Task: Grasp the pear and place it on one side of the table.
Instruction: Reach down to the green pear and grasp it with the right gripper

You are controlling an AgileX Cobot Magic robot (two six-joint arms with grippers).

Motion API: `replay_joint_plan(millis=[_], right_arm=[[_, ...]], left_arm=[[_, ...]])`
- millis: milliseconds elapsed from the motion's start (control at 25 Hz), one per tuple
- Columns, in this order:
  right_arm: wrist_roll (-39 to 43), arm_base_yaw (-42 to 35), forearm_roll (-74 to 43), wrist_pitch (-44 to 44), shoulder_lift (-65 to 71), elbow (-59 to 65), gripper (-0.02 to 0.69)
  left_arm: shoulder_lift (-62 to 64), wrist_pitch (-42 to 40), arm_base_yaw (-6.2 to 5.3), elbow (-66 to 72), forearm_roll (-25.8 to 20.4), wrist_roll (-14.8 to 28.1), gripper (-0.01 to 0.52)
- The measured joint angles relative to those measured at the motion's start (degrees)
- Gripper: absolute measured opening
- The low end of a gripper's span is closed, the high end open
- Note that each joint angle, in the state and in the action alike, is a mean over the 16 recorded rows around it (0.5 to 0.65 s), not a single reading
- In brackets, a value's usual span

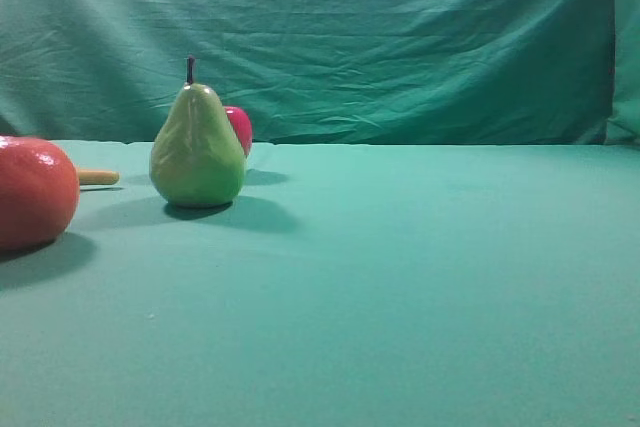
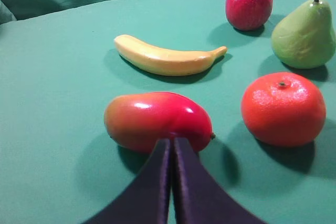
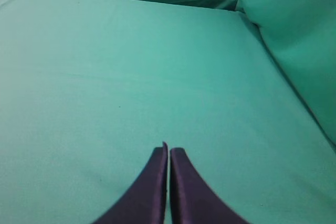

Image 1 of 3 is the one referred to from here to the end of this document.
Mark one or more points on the green pear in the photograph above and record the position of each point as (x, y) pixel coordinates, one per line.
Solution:
(197, 160)

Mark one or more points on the green table cloth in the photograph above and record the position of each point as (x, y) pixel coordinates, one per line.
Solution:
(346, 286)

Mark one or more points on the red apple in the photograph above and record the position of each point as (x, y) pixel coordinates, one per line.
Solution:
(242, 126)

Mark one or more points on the yellow banana tip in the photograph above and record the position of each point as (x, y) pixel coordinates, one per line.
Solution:
(97, 177)

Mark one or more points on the green backdrop cloth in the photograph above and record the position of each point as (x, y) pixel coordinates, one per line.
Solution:
(328, 71)

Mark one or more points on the orange round fruit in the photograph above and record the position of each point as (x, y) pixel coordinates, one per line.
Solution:
(39, 192)

